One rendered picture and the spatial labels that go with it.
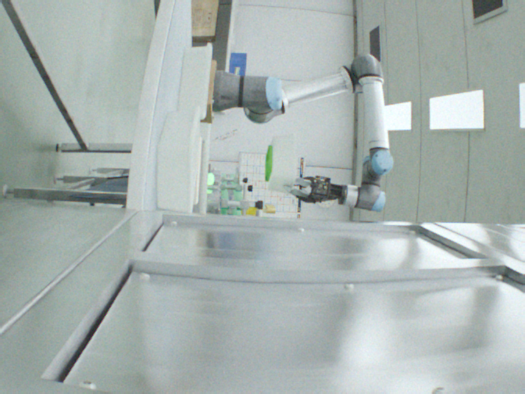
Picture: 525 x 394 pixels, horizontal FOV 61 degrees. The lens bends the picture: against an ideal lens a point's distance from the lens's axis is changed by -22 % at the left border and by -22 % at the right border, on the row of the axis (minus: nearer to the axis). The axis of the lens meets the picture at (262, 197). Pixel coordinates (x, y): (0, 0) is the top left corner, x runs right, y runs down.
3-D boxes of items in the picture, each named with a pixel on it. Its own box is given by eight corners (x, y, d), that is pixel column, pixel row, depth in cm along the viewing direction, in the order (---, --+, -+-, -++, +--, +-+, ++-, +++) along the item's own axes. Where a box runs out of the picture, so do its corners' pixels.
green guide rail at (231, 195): (220, 209, 174) (247, 210, 174) (220, 205, 174) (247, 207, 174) (221, 174, 348) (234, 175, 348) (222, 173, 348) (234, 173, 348)
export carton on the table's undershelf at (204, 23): (191, -2, 678) (219, -2, 681) (192, 7, 722) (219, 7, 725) (185, 35, 678) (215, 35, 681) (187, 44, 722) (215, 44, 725)
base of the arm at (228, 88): (215, 64, 178) (244, 65, 179) (216, 77, 193) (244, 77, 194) (211, 105, 177) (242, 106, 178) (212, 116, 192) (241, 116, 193)
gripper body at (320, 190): (314, 173, 190) (348, 180, 191) (309, 180, 199) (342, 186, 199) (311, 195, 188) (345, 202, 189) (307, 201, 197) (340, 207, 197)
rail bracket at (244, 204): (219, 239, 170) (261, 241, 171) (222, 183, 169) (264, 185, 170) (219, 238, 173) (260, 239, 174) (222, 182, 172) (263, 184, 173)
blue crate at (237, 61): (230, 51, 686) (247, 52, 687) (230, 55, 726) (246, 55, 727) (226, 95, 694) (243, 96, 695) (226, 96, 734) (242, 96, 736)
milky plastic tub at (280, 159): (269, 128, 189) (296, 130, 190) (264, 151, 211) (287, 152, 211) (269, 177, 184) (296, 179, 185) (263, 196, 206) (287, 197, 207)
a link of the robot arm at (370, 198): (381, 191, 200) (378, 214, 199) (354, 186, 200) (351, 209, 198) (387, 188, 192) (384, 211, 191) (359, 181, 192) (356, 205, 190)
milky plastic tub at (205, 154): (172, 222, 150) (204, 223, 151) (176, 138, 148) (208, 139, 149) (177, 213, 167) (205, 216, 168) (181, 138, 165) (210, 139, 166)
